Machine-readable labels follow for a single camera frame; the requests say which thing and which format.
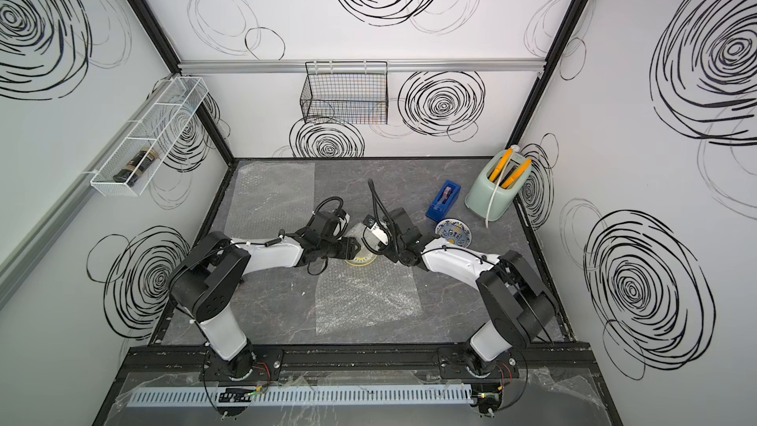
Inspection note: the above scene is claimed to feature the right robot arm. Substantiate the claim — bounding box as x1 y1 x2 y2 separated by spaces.
363 208 558 377

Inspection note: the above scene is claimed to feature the yellow pale blue bowl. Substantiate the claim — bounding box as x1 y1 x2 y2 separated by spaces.
346 248 378 267

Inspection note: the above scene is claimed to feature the black wire wall basket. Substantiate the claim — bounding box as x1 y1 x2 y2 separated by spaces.
300 71 390 124

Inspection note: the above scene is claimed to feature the left wall aluminium rail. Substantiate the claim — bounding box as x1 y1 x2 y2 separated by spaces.
1 73 179 309

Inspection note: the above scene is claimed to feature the blue tape dispenser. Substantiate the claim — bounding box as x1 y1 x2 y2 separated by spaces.
426 181 461 222

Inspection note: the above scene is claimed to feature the white wire wall shelf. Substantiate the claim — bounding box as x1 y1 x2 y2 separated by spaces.
90 76 209 196

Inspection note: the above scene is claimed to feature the mint green toaster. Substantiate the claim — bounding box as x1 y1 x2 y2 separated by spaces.
464 145 535 226

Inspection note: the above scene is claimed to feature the white toaster power cable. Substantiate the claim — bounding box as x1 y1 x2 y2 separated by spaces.
484 144 522 230

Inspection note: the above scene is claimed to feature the white slotted cable duct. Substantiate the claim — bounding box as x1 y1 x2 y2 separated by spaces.
125 384 474 408

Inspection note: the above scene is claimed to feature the horizontal aluminium wall rail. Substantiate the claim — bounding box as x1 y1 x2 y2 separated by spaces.
179 57 546 75

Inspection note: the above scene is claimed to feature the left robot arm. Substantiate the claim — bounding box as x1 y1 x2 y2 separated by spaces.
169 209 361 381

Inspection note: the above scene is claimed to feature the dark bottle in shelf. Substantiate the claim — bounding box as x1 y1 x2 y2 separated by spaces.
112 148 158 187

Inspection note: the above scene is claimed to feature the blue yellow patterned bowl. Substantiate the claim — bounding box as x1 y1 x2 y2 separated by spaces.
435 218 472 249

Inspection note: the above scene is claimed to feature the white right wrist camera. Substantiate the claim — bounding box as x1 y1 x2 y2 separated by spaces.
362 215 388 254

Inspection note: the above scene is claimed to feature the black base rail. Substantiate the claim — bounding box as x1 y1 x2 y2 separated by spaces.
116 342 597 382

